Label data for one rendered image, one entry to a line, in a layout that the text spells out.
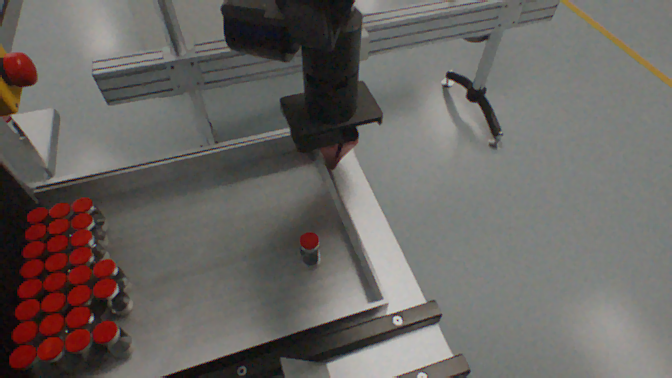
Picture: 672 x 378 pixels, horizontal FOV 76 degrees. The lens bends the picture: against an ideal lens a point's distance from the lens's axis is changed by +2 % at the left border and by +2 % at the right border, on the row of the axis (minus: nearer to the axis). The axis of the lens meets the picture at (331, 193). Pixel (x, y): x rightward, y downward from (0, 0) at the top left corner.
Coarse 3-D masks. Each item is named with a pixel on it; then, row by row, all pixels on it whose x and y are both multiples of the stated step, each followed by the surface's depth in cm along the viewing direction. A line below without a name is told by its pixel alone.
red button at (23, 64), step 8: (8, 56) 49; (16, 56) 50; (24, 56) 50; (8, 64) 49; (16, 64) 49; (24, 64) 50; (32, 64) 52; (8, 72) 49; (16, 72) 49; (24, 72) 50; (32, 72) 51; (16, 80) 50; (24, 80) 50; (32, 80) 51
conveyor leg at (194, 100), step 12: (156, 0) 115; (168, 0) 116; (156, 12) 119; (168, 12) 118; (168, 24) 120; (168, 36) 123; (180, 36) 125; (168, 48) 127; (180, 48) 127; (192, 96) 140; (192, 108) 144; (204, 108) 148; (204, 120) 150; (204, 132) 153; (204, 144) 158
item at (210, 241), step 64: (64, 192) 51; (128, 192) 54; (192, 192) 54; (256, 192) 54; (320, 192) 54; (128, 256) 48; (192, 256) 48; (256, 256) 48; (128, 320) 44; (192, 320) 44; (256, 320) 44; (320, 320) 40
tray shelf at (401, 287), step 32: (288, 128) 62; (352, 160) 58; (352, 192) 54; (0, 224) 51; (384, 224) 51; (0, 256) 49; (384, 256) 49; (0, 288) 46; (384, 288) 46; (416, 288) 46; (0, 320) 44; (0, 352) 42; (352, 352) 42; (448, 352) 42
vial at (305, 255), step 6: (300, 246) 45; (318, 246) 45; (300, 252) 45; (306, 252) 45; (312, 252) 45; (318, 252) 45; (300, 258) 47; (306, 258) 45; (312, 258) 45; (318, 258) 46; (306, 264) 46; (312, 264) 46; (318, 264) 47
